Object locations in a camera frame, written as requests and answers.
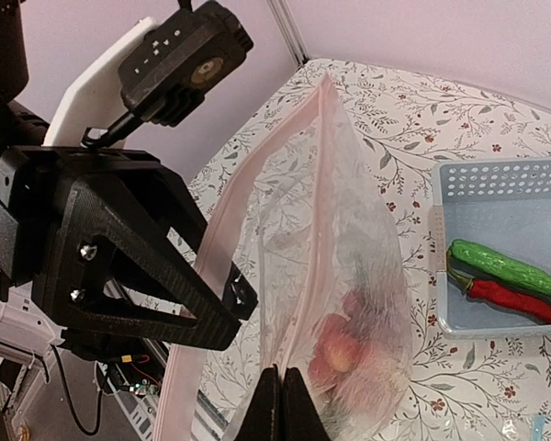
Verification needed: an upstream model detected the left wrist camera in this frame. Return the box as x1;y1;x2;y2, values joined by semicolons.
43;1;253;149

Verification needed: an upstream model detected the red chili pepper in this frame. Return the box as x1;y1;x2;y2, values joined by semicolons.
447;269;551;324

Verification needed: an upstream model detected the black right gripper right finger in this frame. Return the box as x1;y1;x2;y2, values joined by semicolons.
282;367;331;441

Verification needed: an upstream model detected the floral patterned table mat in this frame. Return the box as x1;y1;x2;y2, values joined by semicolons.
189;59;551;440

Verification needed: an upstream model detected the smooth green cucumber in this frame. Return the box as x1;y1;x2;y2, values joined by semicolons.
446;239;551;299

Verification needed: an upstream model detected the left aluminium frame post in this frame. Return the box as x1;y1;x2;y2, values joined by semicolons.
267;0;310;67

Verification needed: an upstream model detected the front aluminium rail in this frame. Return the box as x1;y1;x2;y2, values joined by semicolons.
0;324;167;440

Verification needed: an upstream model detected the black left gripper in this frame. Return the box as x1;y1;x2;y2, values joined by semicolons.
0;146;241;351

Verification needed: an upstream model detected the clear pink zipper bag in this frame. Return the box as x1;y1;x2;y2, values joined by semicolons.
152;71;414;441

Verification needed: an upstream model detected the red lychee fruit bunch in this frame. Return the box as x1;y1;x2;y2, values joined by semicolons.
308;288;397;412

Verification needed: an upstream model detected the clear blue zipper bag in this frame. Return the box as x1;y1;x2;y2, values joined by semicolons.
500;411;551;441

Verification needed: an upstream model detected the small circuit board with wires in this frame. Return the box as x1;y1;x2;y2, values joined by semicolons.
104;354;162;397

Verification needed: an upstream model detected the light blue plastic basket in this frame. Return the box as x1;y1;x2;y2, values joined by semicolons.
429;157;551;339

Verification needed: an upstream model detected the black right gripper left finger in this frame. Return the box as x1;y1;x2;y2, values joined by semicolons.
234;365;283;441

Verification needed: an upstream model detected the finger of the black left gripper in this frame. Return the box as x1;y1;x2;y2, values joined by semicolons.
164;215;259;322

